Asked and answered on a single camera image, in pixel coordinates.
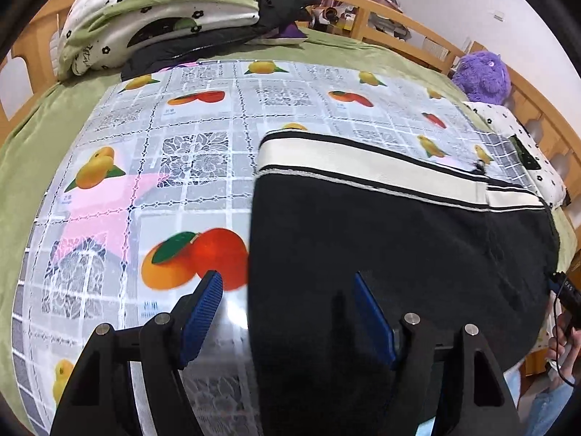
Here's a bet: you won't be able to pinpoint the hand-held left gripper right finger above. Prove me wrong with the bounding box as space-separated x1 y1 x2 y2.
354 272 520 436

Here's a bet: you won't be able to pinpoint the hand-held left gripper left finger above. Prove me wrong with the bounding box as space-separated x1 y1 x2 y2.
50 270 224 436

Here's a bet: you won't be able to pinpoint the black pants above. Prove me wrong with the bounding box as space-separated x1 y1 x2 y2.
247 131 560 436

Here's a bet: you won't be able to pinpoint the person's right hand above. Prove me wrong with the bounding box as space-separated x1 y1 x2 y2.
547 312 581 373

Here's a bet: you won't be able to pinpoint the person's jeans leg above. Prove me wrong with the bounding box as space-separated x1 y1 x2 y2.
504 363 581 436

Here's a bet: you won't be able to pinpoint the fruit print tablecloth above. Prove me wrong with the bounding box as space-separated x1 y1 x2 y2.
11 59 550 436

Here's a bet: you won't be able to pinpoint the white floral pillow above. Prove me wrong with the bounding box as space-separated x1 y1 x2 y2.
463 100 570 210

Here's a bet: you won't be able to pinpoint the purple plush toy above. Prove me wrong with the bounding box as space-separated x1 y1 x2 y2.
451 51 511 105

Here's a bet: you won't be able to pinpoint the green bed sheet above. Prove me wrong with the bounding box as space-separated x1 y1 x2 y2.
0 25 581 419

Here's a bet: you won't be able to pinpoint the purple cloth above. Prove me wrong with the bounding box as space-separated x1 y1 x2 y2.
247 23 306 46

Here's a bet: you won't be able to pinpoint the folded floral quilt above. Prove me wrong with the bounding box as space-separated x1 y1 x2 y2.
57 0 260 81

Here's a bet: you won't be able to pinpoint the wooden bed frame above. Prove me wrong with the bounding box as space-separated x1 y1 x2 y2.
0 0 581 228

